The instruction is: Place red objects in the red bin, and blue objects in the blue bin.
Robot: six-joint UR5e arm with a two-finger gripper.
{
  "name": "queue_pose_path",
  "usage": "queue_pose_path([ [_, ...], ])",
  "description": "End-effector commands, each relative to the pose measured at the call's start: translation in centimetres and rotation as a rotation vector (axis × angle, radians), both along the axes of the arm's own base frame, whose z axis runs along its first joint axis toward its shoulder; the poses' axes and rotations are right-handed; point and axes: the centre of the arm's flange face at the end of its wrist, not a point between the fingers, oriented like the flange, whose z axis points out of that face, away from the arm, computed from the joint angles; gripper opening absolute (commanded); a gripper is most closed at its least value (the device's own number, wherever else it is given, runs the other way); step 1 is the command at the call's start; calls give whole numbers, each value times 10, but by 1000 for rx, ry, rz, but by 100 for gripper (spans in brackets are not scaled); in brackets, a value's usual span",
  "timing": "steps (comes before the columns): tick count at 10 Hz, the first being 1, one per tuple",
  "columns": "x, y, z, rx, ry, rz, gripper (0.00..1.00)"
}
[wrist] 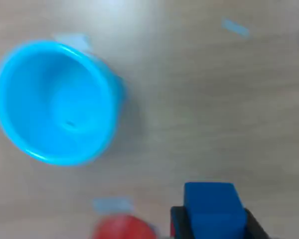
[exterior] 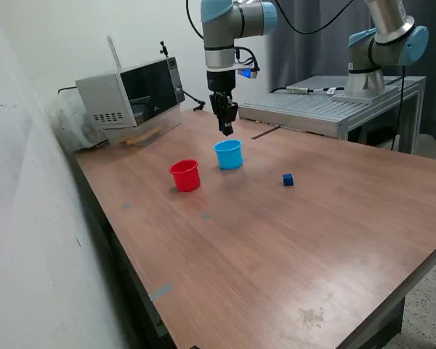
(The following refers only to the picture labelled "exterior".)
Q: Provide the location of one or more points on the long grey tape piece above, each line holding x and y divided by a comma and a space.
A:
161, 292

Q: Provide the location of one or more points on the dark flat strip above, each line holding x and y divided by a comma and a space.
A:
263, 134

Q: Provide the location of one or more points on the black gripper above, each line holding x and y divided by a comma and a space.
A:
221, 83

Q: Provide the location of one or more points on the silver microwave oven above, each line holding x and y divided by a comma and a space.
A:
105, 94

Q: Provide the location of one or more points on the thin white rod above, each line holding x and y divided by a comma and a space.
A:
114, 51

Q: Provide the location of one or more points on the aluminium robot base table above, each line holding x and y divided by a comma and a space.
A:
312, 109

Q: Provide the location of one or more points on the blue cube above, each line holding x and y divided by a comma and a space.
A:
287, 180
222, 128

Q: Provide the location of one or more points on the crumpled clear plastic bag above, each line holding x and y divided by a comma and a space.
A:
69, 123

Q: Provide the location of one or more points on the dark grey curtain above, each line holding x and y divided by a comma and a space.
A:
312, 62

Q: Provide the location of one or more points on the wooden sticks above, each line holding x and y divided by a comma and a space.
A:
141, 137

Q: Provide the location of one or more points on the grey blue UR5e robot arm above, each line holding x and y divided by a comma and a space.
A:
232, 22

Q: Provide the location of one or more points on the small black camera mount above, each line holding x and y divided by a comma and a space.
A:
163, 49

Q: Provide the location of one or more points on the red plastic cup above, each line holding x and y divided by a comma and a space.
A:
184, 178

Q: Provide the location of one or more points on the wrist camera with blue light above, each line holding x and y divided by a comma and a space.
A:
248, 73

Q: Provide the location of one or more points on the blue plastic cup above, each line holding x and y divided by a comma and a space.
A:
229, 158

